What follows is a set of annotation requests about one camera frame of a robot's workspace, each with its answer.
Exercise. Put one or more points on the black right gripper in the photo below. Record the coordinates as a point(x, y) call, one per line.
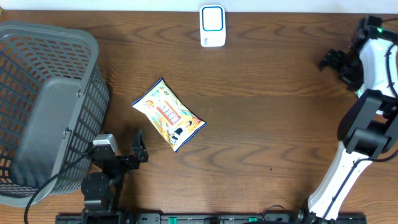
point(353, 81)

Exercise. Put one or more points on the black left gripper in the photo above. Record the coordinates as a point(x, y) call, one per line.
point(139, 154)

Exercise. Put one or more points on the yellow snack bag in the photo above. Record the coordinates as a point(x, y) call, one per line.
point(171, 118)

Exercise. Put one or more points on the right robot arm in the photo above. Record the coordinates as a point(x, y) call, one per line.
point(369, 128)

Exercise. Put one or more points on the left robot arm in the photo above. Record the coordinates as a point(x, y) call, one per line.
point(102, 189)

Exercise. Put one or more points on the white barcode scanner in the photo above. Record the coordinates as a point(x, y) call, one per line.
point(212, 26)

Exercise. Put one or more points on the grey plastic basket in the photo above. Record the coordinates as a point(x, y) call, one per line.
point(53, 103)

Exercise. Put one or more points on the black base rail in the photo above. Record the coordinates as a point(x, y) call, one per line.
point(186, 218)

